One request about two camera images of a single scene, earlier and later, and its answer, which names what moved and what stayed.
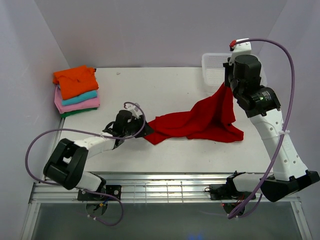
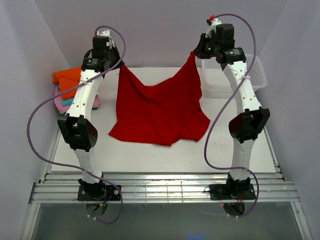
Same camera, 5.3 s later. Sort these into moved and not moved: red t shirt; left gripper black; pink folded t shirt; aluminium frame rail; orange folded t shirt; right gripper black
Moved: right gripper black; red t shirt; left gripper black
Not moved: aluminium frame rail; pink folded t shirt; orange folded t shirt
